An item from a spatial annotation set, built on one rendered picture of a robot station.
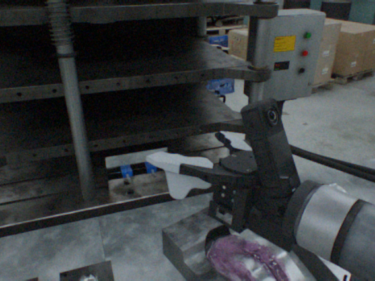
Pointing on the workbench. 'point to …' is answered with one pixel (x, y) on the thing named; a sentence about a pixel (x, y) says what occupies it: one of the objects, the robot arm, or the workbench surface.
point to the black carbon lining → (215, 236)
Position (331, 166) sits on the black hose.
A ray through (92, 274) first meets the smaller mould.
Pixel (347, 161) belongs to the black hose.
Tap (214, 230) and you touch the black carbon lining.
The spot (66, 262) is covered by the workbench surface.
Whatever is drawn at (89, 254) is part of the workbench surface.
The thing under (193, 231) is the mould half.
